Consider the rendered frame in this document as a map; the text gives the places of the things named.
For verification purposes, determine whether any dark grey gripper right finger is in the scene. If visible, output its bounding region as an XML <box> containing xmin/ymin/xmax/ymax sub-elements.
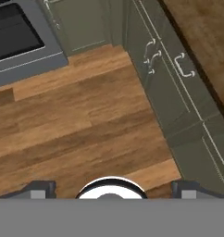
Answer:
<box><xmin>171</xmin><ymin>180</ymin><xmax>224</xmax><ymax>200</ymax></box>

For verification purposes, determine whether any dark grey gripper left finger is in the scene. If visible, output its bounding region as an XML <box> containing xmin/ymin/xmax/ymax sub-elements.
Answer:
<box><xmin>0</xmin><ymin>180</ymin><xmax>57</xmax><ymax>200</ymax></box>

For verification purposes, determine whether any green cupboard door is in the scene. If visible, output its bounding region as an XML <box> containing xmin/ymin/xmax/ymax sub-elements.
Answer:
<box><xmin>146</xmin><ymin>56</ymin><xmax>205</xmax><ymax>149</ymax></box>
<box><xmin>169</xmin><ymin>135</ymin><xmax>224</xmax><ymax>196</ymax></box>
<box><xmin>44</xmin><ymin>0</ymin><xmax>114</xmax><ymax>57</ymax></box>
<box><xmin>122</xmin><ymin>0</ymin><xmax>163</xmax><ymax>81</ymax></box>

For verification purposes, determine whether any white and black round thing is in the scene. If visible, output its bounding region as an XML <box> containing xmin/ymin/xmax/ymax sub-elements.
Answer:
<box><xmin>74</xmin><ymin>175</ymin><xmax>149</xmax><ymax>200</ymax></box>

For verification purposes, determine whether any grey oven with black window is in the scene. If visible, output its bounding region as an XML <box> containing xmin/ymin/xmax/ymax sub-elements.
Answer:
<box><xmin>0</xmin><ymin>0</ymin><xmax>69</xmax><ymax>89</ymax></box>

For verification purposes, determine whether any silver drawer handle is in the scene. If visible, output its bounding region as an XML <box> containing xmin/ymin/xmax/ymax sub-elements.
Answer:
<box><xmin>173</xmin><ymin>52</ymin><xmax>196</xmax><ymax>79</ymax></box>

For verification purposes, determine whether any silver cupboard handle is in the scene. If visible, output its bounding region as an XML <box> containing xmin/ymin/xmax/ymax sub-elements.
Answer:
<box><xmin>146</xmin><ymin>49</ymin><xmax>163</xmax><ymax>75</ymax></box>
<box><xmin>143</xmin><ymin>38</ymin><xmax>157</xmax><ymax>65</ymax></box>
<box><xmin>43</xmin><ymin>0</ymin><xmax>61</xmax><ymax>31</ymax></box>

